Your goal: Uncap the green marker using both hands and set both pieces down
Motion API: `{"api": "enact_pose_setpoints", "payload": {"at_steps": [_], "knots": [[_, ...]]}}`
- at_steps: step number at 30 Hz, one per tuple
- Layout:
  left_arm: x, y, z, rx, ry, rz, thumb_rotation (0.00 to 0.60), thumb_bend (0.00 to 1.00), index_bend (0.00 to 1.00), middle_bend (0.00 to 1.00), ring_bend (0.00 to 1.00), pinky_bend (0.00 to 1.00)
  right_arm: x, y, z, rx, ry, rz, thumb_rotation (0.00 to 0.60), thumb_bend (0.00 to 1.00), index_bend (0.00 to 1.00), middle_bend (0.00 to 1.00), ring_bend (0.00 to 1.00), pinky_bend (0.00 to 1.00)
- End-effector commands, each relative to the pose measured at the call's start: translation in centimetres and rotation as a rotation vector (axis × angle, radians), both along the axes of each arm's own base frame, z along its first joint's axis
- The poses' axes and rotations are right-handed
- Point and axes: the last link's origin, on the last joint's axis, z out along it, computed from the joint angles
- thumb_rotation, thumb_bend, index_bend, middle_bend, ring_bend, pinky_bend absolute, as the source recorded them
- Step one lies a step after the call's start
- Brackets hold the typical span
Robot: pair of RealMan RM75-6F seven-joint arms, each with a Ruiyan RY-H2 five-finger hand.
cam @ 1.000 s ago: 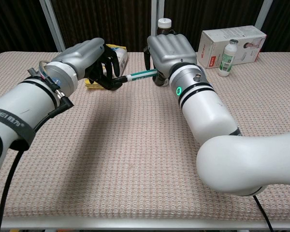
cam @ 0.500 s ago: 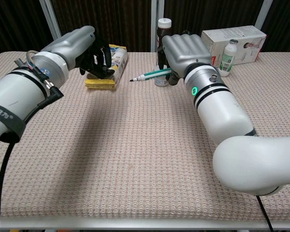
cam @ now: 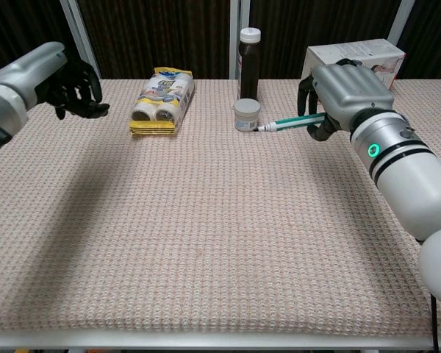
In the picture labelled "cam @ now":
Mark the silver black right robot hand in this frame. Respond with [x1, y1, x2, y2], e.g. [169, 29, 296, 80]
[297, 58, 395, 143]

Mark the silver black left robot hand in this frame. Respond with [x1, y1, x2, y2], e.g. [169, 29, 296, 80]
[0, 40, 111, 121]

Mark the white green marker pen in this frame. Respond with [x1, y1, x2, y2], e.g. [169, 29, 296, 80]
[253, 111, 327, 134]

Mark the dark brown bottle white cap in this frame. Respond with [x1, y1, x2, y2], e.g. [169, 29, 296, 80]
[237, 27, 262, 103]

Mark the white red cardboard box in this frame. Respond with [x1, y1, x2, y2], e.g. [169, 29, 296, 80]
[300, 38, 407, 91]

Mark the dark pleated partition panel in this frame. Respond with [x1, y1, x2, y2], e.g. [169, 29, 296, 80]
[395, 0, 441, 80]
[248, 0, 401, 80]
[76, 0, 232, 80]
[0, 0, 88, 80]

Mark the small grey lidded jar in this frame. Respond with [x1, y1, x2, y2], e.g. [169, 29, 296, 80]
[232, 98, 262, 133]

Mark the yellow packaged roll pack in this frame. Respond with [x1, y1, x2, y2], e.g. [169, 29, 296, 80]
[128, 66, 196, 138]

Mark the pink woven table cloth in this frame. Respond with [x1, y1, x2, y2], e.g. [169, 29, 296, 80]
[0, 77, 441, 334]

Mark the grey partition post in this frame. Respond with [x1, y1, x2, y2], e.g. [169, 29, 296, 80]
[386, 0, 417, 43]
[228, 0, 251, 80]
[58, 0, 102, 80]

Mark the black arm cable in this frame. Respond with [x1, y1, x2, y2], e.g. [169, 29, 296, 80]
[429, 293, 441, 353]

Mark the grey metal table frame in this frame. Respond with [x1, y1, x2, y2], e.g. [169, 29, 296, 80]
[0, 328, 441, 351]

